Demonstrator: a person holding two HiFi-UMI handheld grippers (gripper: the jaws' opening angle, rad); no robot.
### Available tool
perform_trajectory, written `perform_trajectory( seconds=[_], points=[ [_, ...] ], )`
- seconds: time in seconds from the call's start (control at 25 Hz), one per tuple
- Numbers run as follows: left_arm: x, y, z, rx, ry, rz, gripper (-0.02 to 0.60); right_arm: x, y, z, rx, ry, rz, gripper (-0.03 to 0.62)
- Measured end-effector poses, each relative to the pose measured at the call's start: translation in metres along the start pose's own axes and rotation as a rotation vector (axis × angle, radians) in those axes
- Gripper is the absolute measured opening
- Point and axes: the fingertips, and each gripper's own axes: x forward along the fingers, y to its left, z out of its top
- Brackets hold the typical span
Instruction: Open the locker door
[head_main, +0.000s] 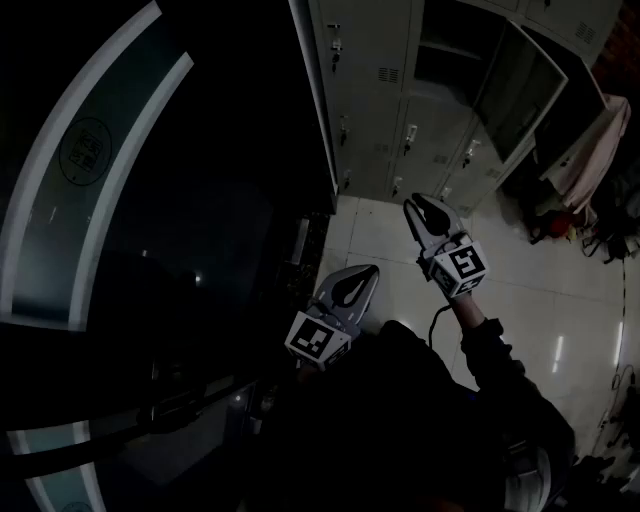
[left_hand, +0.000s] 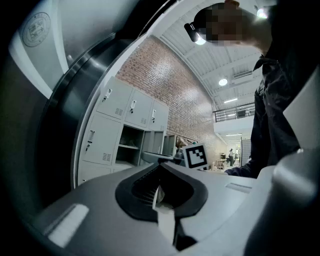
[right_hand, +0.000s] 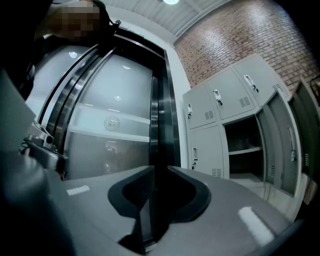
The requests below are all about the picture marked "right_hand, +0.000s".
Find black head camera mount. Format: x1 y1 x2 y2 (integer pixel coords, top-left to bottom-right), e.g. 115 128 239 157
97 0 123 59

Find person's dark jacket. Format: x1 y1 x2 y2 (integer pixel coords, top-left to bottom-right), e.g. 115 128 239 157
17 32 101 101

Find person's head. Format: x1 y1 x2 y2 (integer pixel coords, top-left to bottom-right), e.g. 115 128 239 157
34 0 112 47

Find frosted glass door black frame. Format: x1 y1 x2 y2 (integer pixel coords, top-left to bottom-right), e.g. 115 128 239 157
24 23 181 181

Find grey metal locker cabinet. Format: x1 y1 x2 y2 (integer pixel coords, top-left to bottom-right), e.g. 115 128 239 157
181 54 320 200

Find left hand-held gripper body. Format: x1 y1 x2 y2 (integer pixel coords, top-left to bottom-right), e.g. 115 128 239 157
0 68 70 180

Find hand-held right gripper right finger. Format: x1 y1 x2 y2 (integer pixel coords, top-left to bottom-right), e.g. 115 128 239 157
154 165 305 256

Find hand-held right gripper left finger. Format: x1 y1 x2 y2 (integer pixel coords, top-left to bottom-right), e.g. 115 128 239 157
62 165 157 256

